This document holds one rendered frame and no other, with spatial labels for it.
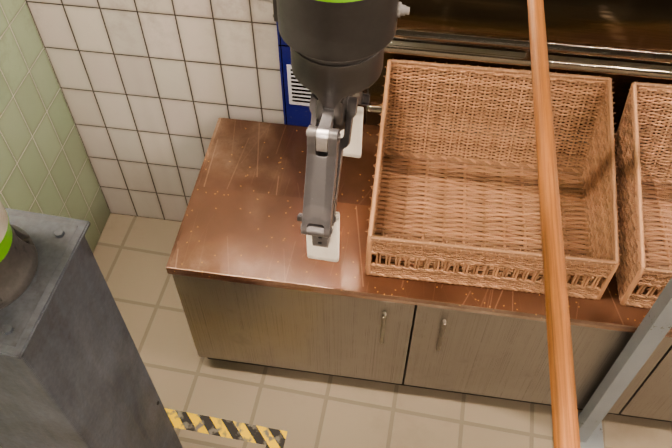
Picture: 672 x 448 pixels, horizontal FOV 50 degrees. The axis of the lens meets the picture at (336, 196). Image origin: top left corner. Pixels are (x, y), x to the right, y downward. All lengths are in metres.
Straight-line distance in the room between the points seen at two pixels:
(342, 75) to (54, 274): 0.61
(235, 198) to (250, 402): 0.66
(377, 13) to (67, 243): 0.68
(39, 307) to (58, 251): 0.09
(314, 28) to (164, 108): 1.67
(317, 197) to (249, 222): 1.24
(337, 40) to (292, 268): 1.25
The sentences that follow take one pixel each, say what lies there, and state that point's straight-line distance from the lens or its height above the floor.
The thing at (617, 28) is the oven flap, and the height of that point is 0.99.
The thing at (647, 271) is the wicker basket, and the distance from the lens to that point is 1.69.
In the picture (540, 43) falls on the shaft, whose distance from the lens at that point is 1.35.
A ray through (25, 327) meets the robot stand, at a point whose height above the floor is 1.20.
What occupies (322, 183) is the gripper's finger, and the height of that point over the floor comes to 1.58.
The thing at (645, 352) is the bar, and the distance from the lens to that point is 1.79.
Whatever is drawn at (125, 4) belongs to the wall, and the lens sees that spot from 1.96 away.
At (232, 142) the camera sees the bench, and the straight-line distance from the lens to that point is 2.01.
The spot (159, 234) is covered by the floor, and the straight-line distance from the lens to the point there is 2.58.
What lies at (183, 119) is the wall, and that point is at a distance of 2.18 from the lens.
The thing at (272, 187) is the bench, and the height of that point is 0.58.
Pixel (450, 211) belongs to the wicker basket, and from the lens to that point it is 1.85.
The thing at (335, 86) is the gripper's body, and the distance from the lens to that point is 0.56.
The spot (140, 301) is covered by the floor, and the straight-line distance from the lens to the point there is 2.44.
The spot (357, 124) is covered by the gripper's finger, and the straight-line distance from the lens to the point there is 0.73.
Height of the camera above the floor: 2.03
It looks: 51 degrees down
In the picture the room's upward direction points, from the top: straight up
